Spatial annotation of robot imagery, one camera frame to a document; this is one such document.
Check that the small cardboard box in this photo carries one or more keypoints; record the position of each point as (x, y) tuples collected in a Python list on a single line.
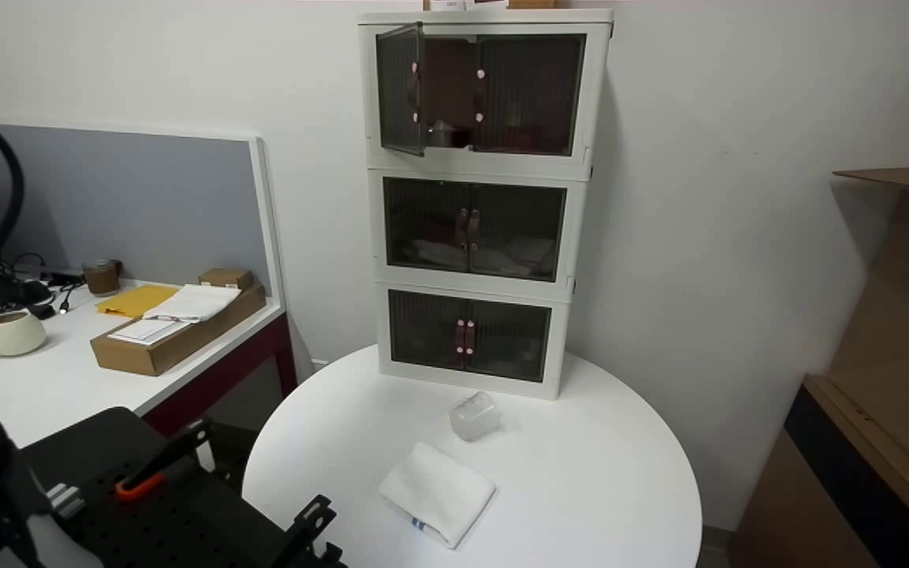
[(226, 279)]

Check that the white ceramic mug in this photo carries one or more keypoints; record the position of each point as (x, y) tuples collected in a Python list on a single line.
[(12, 334)]

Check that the white desk with maroon frame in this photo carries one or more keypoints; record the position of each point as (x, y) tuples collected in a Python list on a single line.
[(45, 383)]

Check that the grey partition with white frame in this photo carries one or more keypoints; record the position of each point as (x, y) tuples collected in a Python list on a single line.
[(149, 201)]

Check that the white paper stack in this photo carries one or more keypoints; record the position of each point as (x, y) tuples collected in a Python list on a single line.
[(187, 305)]

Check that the white folded cloth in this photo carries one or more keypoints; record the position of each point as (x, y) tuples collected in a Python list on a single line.
[(435, 493)]

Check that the clear plastic cup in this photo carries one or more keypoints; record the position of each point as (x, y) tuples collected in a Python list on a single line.
[(475, 419)]

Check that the yellow envelope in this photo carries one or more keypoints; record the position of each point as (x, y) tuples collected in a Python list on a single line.
[(132, 301)]

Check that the cardboard box with black band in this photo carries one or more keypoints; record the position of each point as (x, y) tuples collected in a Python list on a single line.
[(791, 506)]

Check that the white three-tier storage cabinet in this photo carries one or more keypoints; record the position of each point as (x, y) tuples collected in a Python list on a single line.
[(475, 166)]

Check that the open flat cardboard box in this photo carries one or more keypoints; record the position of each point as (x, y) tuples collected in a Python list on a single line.
[(174, 343)]

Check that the smoked ribbed cabinet door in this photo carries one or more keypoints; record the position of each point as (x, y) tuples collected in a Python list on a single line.
[(517, 236), (512, 340), (535, 95), (424, 225), (424, 334), (396, 95)]

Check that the metal bowl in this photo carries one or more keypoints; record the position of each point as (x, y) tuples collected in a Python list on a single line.
[(448, 133)]

